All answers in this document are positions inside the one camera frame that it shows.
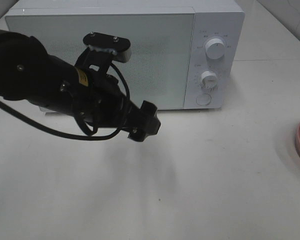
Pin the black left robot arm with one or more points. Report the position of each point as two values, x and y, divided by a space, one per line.
28 72

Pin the white timer knob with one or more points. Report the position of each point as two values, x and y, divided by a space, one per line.
208 79

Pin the round door release button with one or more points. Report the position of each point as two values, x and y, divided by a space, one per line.
203 99

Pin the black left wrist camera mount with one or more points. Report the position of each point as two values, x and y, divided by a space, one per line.
102 49

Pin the white upper microwave knob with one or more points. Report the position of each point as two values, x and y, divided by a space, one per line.
215 48

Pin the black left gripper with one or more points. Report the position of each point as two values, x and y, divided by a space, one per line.
106 108

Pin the white microwave door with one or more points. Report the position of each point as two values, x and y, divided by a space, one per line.
160 48

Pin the white microwave oven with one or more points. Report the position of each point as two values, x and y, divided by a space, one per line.
212 18

